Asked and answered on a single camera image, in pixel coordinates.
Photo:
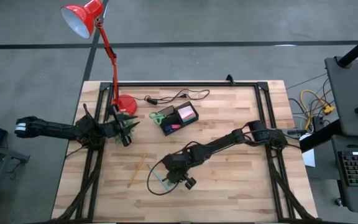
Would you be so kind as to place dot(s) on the grey desk with pole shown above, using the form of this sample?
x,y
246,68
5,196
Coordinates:
x,y
350,93

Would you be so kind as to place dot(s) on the white paper sheet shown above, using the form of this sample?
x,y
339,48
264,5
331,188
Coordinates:
x,y
309,157

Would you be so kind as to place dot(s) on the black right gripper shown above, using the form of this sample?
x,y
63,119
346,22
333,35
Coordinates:
x,y
179,177

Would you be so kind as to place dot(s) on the black mesh desk organizer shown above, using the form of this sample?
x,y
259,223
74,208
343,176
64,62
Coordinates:
x,y
174,119

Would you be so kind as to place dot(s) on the black pole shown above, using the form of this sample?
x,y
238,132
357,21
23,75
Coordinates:
x,y
356,51

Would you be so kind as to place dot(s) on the pink eraser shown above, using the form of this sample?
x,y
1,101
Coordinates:
x,y
176,126

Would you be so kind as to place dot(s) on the pink sticky note pad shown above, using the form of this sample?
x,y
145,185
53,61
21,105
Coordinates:
x,y
186,112

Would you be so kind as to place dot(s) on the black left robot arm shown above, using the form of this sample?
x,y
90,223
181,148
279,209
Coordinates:
x,y
51,128

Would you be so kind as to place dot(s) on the small black clamp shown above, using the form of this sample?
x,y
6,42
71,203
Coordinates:
x,y
230,79

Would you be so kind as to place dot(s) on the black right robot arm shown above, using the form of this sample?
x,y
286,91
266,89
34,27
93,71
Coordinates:
x,y
219,144

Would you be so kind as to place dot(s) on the red desk lamp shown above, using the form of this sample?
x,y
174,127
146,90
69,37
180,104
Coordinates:
x,y
126,104

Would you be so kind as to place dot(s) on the teal pencil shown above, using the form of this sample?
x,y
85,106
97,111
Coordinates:
x,y
155,174

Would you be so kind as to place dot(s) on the black aluminium table frame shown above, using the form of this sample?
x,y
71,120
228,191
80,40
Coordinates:
x,y
182,84

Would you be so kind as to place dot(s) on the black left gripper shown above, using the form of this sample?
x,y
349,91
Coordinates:
x,y
113,128

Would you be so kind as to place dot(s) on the yellow pencil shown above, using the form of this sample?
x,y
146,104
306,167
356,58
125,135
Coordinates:
x,y
137,170

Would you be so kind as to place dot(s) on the green sticky note pad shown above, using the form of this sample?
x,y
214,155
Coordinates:
x,y
193,118

